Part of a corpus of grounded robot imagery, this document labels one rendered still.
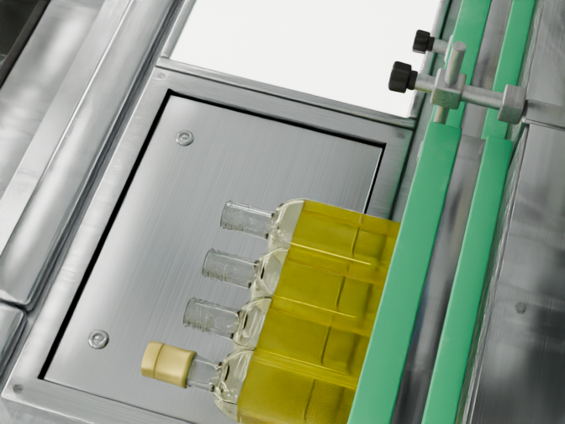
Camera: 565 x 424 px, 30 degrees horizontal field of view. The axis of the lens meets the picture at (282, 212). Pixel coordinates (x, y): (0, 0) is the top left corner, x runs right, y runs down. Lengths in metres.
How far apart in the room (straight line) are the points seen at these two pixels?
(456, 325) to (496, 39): 0.42
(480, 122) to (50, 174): 0.51
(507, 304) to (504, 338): 0.03
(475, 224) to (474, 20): 0.35
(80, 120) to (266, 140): 0.23
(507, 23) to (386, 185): 0.23
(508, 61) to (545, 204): 0.28
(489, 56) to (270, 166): 0.29
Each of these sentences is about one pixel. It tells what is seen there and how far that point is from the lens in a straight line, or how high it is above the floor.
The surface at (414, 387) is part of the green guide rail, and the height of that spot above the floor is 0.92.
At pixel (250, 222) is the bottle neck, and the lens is 1.05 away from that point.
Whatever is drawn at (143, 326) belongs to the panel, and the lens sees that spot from 1.16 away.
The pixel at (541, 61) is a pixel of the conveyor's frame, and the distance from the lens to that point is 1.16.
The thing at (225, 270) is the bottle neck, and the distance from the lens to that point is 1.03.
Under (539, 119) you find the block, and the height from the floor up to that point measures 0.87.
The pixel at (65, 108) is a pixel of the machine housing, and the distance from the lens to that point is 1.36.
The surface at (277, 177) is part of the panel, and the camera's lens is 1.25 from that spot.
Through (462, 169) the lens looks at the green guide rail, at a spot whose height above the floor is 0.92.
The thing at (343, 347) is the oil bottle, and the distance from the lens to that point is 0.98.
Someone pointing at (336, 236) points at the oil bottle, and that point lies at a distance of 1.03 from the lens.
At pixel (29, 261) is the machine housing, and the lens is 1.22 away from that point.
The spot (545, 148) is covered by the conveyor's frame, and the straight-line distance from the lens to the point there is 0.97.
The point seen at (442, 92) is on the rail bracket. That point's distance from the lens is 0.98.
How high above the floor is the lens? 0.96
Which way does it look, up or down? 7 degrees up
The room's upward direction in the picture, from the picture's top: 75 degrees counter-clockwise
